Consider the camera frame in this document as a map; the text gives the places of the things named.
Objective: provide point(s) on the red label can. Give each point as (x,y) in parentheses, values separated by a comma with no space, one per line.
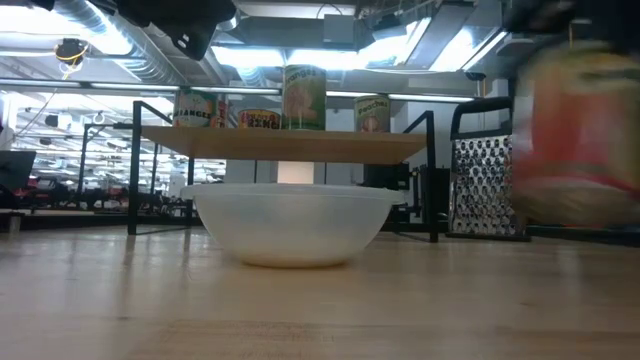
(575,140)

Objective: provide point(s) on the short yellow-red label can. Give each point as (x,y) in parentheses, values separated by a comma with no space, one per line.
(258,120)

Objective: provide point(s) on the tall green oranges can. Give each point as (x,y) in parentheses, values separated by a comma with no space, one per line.
(304,100)

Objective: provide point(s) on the translucent white plastic bowl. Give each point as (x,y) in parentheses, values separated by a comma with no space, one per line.
(292,225)

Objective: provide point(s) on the black computer monitor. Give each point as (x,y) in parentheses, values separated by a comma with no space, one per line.
(15,170)

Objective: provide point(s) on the grey ceiling box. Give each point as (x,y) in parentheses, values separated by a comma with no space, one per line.
(340,29)

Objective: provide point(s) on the multicoloured label tin can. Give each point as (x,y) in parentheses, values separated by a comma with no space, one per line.
(222,117)

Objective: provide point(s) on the silver ventilation duct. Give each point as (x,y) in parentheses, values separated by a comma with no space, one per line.
(130,45)

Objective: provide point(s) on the long ceiling light strip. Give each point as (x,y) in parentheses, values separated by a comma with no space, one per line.
(425,97)
(135,86)

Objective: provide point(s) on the wooden shelf with black legs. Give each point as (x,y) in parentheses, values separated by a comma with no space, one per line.
(280,147)

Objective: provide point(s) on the white-green oranges label can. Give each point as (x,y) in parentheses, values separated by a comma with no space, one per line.
(192,112)

